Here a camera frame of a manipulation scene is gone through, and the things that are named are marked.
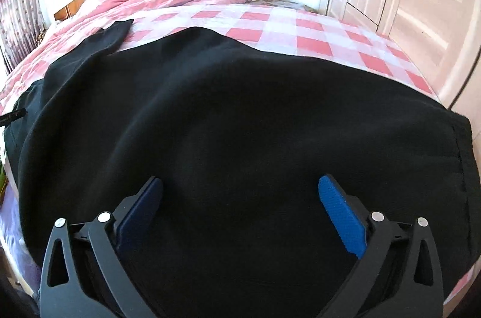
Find brown wooden nightstand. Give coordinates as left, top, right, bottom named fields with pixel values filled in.
left=54, top=0, right=90, bottom=21

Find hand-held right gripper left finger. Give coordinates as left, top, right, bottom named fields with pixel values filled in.
left=38, top=176, right=164, bottom=318

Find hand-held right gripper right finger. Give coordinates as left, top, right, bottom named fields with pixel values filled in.
left=317, top=174, right=446, bottom=318

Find pink quilt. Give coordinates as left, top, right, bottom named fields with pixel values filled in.
left=0, top=0, right=249, bottom=116

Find pink checkered bed sheet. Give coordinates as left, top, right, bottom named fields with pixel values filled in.
left=0, top=0, right=476, bottom=307

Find pink patterned curtain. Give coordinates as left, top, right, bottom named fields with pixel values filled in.
left=0, top=0, right=47, bottom=74

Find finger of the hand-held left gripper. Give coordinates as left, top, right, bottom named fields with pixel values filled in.
left=0, top=109, right=28, bottom=126

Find black pants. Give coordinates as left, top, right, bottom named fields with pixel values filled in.
left=2, top=18, right=481, bottom=318

